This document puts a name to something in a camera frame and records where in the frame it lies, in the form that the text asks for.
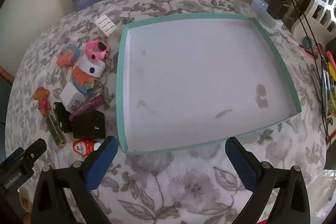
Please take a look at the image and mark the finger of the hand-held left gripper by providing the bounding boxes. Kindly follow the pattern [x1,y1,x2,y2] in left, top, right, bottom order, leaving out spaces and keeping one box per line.
[0,138,47,168]

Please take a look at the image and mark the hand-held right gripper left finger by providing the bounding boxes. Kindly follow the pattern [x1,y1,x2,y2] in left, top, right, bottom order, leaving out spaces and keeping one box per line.
[31,135,118,224]

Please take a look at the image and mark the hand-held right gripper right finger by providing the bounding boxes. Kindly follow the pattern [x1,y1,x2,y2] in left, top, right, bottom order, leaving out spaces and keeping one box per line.
[225,136,311,224]

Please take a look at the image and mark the red white small bottle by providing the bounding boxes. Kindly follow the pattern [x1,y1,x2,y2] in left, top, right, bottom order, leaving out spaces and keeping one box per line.
[73,139,101,157]

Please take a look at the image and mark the gold patterned lighter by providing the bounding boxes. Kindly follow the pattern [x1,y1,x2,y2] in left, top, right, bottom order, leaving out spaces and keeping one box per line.
[46,114,67,149]

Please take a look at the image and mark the black wallet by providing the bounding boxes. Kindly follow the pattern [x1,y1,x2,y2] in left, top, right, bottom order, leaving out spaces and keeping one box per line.
[72,110,106,140]

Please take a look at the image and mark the black charger plug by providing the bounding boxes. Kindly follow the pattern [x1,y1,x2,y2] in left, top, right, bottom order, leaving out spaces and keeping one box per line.
[53,102,73,134]

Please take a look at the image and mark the brown dog toy figure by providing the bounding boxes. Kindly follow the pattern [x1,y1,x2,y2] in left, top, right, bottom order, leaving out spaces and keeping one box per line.
[33,87,51,116]

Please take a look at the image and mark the purple lighter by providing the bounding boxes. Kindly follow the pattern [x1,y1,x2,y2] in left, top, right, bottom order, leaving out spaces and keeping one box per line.
[69,95,105,121]

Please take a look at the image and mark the white charger plug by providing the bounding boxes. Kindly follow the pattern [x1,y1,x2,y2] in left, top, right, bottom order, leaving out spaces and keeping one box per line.
[60,82,85,113]

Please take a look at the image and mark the large orange blue toy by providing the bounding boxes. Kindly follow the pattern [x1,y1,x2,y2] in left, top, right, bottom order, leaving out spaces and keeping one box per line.
[71,64,94,94]

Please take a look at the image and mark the white curved band device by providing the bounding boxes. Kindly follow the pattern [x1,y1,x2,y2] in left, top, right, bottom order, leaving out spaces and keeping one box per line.
[78,56,106,79]

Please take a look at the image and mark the white tray teal rim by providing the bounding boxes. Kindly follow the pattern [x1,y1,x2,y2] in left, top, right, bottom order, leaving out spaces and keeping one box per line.
[116,13,301,154]

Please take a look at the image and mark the small orange blue toy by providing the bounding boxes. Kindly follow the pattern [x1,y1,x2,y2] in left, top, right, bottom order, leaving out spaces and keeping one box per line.
[56,44,80,68]

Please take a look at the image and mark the pink smart watch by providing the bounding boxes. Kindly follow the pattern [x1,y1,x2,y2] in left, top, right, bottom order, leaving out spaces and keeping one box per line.
[85,40,111,60]

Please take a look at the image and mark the white ribbed hair clip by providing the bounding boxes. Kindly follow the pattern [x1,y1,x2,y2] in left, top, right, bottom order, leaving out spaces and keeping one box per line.
[94,14,118,37]

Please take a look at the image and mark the grey floral blanket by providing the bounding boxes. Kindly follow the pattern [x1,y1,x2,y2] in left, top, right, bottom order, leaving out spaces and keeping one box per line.
[5,0,332,224]

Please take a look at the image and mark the pile of colourful toys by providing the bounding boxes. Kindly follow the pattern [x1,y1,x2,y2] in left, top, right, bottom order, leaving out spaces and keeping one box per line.
[322,49,336,119]

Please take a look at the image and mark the colourful round toy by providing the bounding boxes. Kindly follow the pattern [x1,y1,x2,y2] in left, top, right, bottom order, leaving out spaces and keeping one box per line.
[302,35,319,56]

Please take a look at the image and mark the white power strip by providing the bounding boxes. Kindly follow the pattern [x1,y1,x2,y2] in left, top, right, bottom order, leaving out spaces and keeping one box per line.
[251,0,283,30]

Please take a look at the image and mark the black power adapter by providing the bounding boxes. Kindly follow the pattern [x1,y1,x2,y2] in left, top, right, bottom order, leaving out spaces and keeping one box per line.
[268,0,287,20]

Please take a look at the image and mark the white lattice shelf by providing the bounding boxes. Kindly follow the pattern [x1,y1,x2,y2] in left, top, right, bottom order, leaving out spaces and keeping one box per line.
[314,0,336,30]

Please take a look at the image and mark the brown wooden frame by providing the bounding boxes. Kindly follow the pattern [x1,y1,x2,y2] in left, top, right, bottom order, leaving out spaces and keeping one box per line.
[0,65,15,84]

